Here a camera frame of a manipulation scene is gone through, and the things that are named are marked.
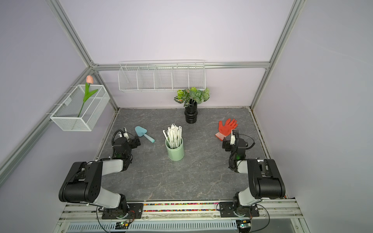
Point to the white slotted cable duct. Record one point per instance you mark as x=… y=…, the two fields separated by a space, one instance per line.
x=151 y=226

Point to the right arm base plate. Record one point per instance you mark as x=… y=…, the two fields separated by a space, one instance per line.
x=229 y=209

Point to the green cylindrical storage cup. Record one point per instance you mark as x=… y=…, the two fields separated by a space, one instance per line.
x=176 y=154

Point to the white mesh wall basket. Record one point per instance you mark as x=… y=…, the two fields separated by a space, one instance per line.
x=65 y=116

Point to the pink artificial tulip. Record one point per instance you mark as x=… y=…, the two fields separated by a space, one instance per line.
x=89 y=81

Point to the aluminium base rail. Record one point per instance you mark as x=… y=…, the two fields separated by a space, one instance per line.
x=185 y=210

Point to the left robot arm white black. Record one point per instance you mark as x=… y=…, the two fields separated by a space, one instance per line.
x=83 y=183

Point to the black vase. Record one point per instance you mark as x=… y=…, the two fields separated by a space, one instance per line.
x=191 y=112

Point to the white wire wall shelf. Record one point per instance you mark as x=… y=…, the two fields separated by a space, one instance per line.
x=161 y=75

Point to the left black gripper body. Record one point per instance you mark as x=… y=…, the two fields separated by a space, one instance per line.
x=132 y=144

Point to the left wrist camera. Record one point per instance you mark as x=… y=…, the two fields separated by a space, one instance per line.
x=123 y=133

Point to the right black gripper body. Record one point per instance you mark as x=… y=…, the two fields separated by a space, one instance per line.
x=228 y=148

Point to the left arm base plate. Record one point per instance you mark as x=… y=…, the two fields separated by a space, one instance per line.
x=132 y=211

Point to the red work glove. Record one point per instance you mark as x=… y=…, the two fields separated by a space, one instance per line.
x=225 y=130

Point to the bundle of wrapped white straws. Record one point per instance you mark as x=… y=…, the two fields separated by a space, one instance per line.
x=173 y=136

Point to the teal garden trowel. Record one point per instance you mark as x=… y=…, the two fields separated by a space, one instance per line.
x=143 y=132

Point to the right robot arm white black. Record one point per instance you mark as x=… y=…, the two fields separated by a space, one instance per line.
x=264 y=179

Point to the aluminium frame struts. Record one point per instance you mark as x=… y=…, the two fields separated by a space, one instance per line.
x=9 y=165

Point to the green artificial plant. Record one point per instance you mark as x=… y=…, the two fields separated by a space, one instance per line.
x=192 y=97

